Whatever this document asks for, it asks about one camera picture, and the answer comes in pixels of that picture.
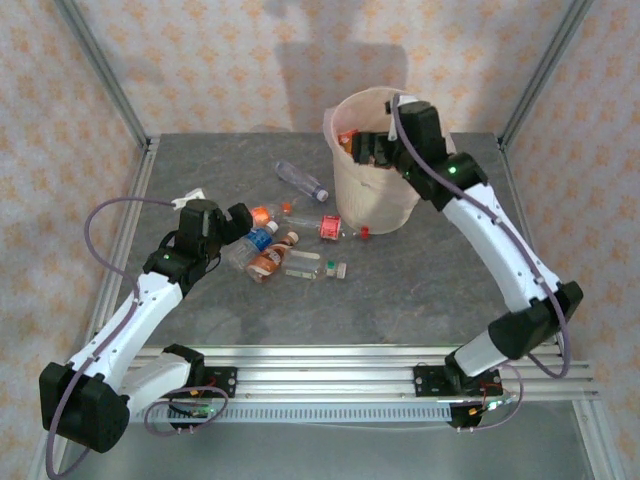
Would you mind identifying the left black mount plate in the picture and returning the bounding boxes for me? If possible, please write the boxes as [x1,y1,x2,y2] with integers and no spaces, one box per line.
[202,365,239,400]

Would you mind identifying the clear ribbed white cap bottle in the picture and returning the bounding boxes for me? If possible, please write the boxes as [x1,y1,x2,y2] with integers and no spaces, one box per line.
[273,158,330,203]

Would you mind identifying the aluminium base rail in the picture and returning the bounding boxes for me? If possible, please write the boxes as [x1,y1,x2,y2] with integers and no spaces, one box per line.
[52,343,601,402]

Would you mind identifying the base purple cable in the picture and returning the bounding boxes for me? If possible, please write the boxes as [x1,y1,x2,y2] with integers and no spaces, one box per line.
[143,383,230,436]
[457,362,524,434]

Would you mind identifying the base circuit board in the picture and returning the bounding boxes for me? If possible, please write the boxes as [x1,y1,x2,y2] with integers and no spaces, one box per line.
[467,394,516,416]
[172,397,221,419]

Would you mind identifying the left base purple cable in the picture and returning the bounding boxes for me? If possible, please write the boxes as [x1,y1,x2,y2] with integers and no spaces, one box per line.
[143,383,230,436]

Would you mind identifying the red label red cap bottle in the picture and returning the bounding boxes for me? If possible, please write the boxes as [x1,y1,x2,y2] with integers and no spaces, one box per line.
[280,213,372,243]

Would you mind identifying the right base circuit board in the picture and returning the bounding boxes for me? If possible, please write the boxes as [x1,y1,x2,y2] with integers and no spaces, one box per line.
[467,394,516,416]

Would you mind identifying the aluminium side rail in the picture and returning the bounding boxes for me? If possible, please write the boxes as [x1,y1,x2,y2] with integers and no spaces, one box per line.
[497,134,569,361]
[87,137,161,351]

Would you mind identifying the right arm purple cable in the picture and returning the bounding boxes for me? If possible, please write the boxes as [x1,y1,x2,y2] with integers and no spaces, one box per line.
[391,92,572,380]

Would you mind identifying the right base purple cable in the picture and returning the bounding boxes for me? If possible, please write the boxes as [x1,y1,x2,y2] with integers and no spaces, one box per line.
[457,362,524,434]

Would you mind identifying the slotted grey cable tray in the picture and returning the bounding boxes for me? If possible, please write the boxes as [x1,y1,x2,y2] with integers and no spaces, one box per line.
[142,403,454,425]

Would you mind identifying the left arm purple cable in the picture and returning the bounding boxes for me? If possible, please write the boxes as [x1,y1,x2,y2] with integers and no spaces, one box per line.
[44,196,182,477]

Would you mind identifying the blue label white cap bottle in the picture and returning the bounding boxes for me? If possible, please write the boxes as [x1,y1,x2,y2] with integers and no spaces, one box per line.
[221,220,280,271]

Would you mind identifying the right black mount plate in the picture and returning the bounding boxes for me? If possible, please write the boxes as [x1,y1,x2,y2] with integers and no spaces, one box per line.
[413,363,451,399]

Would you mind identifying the left base circuit board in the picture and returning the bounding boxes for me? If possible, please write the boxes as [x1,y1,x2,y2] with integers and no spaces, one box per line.
[172,397,221,419]

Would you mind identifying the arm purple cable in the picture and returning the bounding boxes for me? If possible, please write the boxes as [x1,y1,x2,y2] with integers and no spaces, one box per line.
[391,92,572,380]
[44,196,182,477]

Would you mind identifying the aluminium frame leg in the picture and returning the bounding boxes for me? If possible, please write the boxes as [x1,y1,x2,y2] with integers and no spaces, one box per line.
[572,399,619,480]

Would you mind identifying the black mount plate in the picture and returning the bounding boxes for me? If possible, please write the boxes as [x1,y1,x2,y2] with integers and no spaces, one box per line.
[202,365,239,400]
[413,363,451,399]

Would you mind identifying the aluminium frame post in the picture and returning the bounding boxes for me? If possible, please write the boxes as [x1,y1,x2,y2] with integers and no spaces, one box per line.
[498,0,596,149]
[52,0,154,149]

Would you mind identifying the brown label orange cap bottle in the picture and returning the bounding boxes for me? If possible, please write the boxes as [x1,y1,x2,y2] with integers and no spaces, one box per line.
[243,229,301,285]

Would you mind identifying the pale pink waste bin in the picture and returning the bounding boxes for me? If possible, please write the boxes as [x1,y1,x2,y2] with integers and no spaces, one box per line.
[332,85,454,236]

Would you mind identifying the clear square bottle green cap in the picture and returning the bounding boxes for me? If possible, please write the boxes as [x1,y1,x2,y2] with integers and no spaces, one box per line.
[283,248,349,282]

